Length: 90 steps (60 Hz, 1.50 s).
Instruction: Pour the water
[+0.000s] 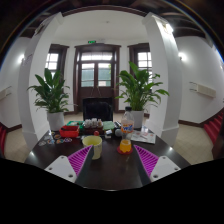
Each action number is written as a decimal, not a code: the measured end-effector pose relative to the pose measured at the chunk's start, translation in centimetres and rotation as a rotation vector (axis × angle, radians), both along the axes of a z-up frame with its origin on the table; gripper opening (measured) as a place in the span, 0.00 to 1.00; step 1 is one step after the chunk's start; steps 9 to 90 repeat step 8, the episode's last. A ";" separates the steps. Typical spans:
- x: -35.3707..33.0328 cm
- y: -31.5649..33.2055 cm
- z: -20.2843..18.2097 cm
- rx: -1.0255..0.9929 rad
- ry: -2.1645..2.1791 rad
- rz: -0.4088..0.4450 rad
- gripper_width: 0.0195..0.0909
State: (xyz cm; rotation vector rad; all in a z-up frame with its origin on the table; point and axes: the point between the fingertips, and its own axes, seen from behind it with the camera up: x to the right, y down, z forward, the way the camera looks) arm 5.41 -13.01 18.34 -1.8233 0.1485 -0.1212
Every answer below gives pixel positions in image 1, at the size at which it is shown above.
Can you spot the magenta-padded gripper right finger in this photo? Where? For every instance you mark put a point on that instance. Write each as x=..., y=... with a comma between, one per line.
x=163, y=167

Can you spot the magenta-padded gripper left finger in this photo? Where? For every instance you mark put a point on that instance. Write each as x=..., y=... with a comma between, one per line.
x=61, y=168

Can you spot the orange drink bottle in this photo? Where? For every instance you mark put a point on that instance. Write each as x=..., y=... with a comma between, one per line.
x=127, y=128

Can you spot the round printed sticker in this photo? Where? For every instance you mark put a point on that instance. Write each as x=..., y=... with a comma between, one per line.
x=50, y=141
x=59, y=141
x=42, y=143
x=67, y=140

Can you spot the red box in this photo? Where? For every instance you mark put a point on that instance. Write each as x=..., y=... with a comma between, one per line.
x=69, y=132

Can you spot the white printed paper sheet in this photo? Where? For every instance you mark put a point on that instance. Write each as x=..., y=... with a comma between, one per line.
x=143, y=136

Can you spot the cream yellow mug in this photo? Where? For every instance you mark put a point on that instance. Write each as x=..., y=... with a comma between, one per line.
x=95, y=148

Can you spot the green box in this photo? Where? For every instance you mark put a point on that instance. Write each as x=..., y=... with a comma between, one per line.
x=73, y=123

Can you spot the flat round red coaster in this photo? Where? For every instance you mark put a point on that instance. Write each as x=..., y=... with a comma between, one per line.
x=119, y=151

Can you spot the potted plant in white pot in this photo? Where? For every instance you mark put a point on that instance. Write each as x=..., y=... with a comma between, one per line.
x=137, y=116
x=55, y=120

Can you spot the small red ball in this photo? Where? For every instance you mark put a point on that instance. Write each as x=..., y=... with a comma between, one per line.
x=96, y=133

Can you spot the brown basket with white items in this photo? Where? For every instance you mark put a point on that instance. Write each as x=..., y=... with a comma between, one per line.
x=92, y=128

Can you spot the grey foam-tipped microphone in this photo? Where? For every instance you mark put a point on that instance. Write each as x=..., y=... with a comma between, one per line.
x=117, y=132

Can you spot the flat green booklet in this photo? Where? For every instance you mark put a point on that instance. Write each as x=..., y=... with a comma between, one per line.
x=108, y=125

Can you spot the red carpeted staircase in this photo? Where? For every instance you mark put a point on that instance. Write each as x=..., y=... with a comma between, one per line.
x=2, y=140
x=213, y=126

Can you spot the black chair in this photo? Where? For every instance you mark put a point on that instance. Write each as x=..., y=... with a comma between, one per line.
x=97, y=110

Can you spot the brown double glass door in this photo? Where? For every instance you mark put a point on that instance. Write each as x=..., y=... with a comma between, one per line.
x=96, y=90

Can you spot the green exit sign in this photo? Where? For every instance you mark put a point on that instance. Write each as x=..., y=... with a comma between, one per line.
x=91, y=41

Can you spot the glowing lamp on pillar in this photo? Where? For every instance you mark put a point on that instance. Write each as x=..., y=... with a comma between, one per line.
x=168, y=28

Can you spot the dark wooden stair post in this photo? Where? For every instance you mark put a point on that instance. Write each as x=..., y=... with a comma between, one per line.
x=220, y=145

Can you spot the white wall radiator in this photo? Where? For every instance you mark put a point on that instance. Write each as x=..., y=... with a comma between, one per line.
x=202, y=89
x=5, y=92

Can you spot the glowing wall lamp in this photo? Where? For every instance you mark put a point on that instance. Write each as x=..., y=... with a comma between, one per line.
x=181, y=56
x=20, y=58

